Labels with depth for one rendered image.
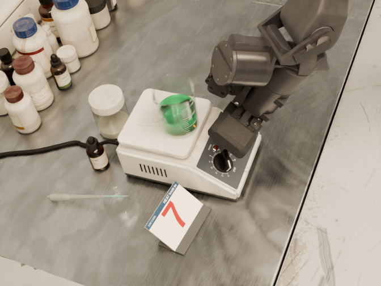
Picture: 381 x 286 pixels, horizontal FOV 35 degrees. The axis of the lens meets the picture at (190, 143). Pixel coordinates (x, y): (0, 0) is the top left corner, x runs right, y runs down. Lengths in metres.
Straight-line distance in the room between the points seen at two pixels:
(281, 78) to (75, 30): 0.51
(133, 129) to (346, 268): 0.38
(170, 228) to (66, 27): 0.47
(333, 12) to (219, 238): 0.37
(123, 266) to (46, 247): 0.13
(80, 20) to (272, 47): 0.50
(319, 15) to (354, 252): 0.35
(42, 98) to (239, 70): 0.48
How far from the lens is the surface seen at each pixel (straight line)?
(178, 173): 0.93
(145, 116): 0.96
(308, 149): 1.00
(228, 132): 0.82
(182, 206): 0.92
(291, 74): 0.79
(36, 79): 1.10
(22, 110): 1.08
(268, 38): 0.78
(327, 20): 0.75
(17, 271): 0.95
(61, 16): 1.18
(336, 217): 0.93
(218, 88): 0.84
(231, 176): 0.93
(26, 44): 1.16
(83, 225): 0.97
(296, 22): 0.76
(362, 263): 0.90
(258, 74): 0.77
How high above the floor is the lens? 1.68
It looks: 50 degrees down
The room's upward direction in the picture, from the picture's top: 11 degrees counter-clockwise
